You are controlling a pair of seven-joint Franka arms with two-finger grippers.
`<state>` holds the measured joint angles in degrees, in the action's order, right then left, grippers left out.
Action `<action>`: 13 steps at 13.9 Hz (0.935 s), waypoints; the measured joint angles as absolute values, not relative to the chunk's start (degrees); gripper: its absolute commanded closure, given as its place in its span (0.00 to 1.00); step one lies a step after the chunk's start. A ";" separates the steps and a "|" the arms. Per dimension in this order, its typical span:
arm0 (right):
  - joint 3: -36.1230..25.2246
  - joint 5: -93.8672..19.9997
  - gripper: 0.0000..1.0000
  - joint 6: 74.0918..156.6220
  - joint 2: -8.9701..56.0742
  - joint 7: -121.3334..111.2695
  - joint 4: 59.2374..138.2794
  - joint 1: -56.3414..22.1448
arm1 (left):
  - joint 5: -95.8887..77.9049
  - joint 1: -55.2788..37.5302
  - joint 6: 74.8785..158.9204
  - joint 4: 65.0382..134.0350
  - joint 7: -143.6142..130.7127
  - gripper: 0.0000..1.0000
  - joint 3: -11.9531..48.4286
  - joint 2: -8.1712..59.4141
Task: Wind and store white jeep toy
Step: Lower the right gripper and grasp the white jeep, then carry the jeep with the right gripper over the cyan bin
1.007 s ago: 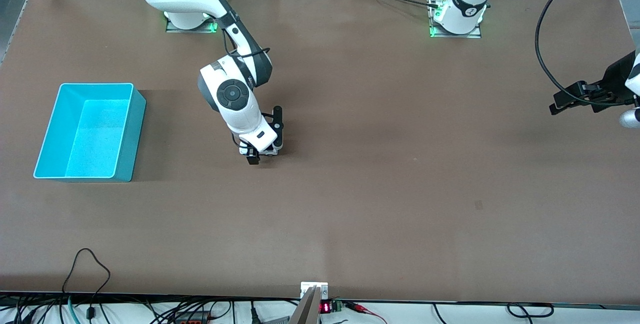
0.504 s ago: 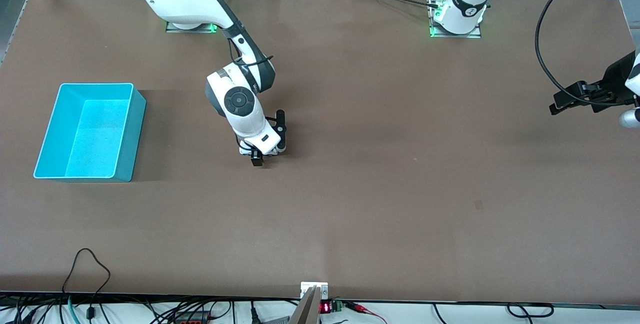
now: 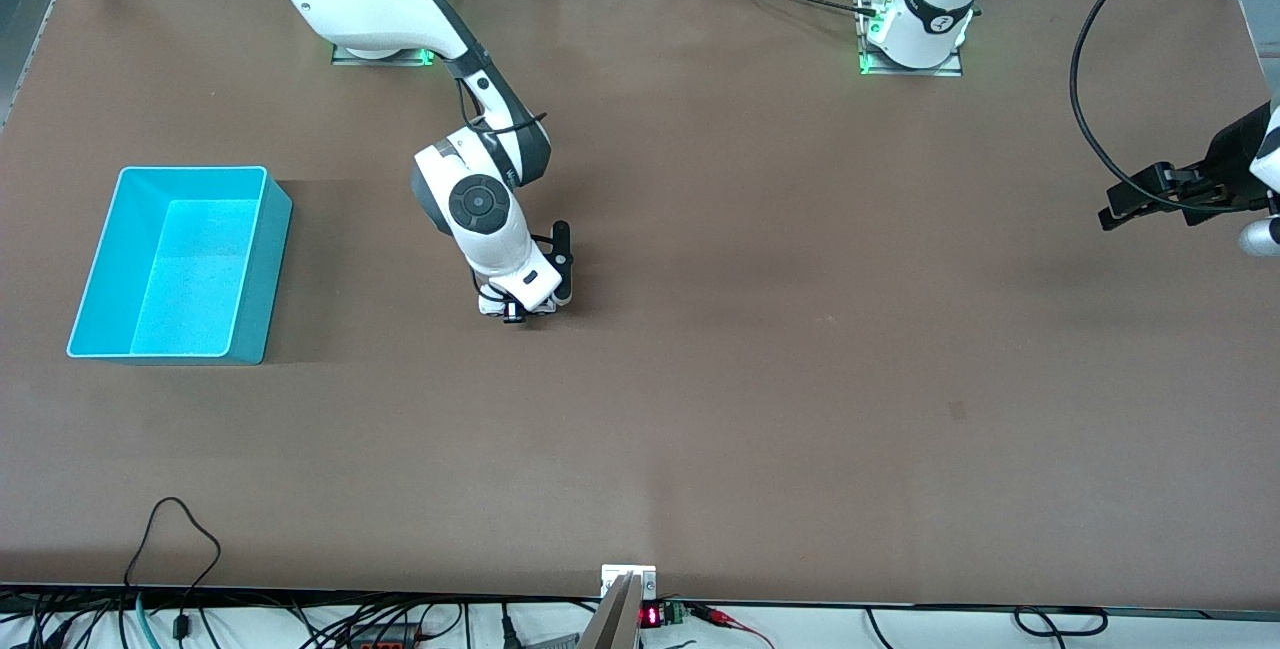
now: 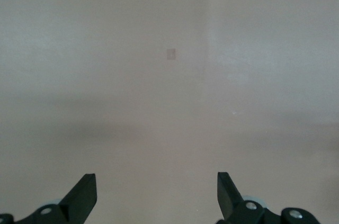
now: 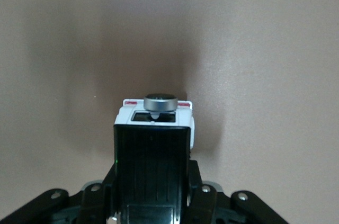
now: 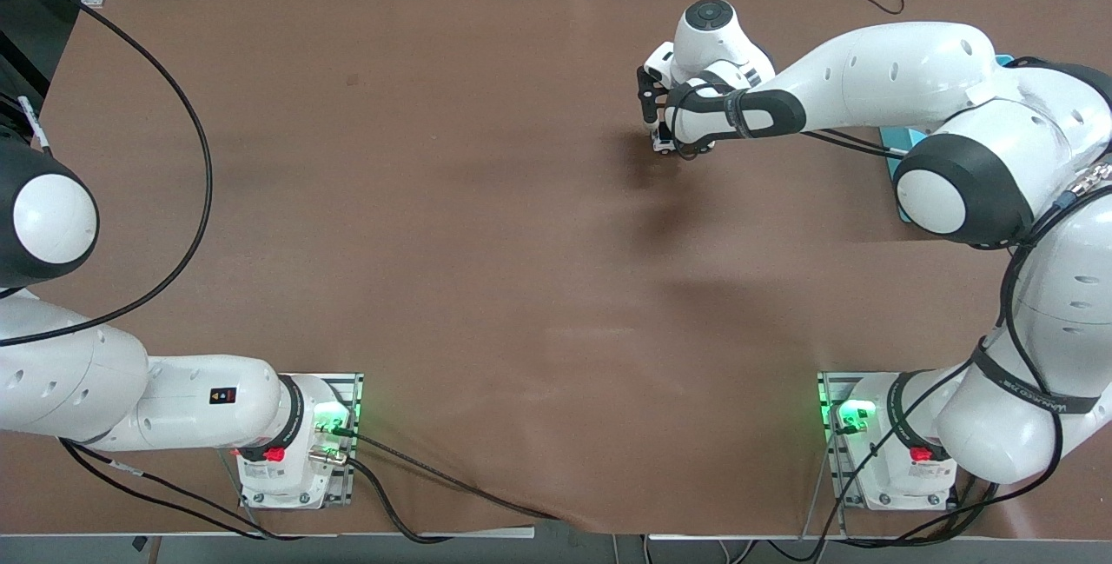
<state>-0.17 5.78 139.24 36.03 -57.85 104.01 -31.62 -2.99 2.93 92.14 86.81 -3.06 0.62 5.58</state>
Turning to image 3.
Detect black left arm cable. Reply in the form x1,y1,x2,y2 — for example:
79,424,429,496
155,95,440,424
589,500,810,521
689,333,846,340
1070,0,1273,216

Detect turquoise plastic bin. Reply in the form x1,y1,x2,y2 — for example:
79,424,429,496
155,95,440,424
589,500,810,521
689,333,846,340
67,166,294,366

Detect small white mounting bracket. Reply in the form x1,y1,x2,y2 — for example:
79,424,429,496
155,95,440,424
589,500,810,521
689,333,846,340
601,564,658,601

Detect grey metal bar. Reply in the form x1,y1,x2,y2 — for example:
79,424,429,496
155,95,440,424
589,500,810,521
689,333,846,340
577,572,644,649

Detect red clip leads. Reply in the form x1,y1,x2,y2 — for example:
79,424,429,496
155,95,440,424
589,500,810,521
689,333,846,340
688,604,777,649

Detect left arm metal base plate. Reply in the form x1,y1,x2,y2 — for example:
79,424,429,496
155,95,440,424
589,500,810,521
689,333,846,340
857,0,964,79

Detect thin black looped cable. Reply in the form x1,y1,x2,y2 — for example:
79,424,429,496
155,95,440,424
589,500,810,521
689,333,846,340
124,497,223,635

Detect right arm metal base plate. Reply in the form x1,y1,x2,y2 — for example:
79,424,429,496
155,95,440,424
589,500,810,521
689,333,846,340
332,0,448,68

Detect white jeep toy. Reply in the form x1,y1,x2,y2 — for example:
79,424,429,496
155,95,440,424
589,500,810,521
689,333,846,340
477,286,563,320

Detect black coiled cable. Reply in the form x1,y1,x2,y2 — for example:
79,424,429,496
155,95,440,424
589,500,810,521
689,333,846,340
1012,607,1110,639

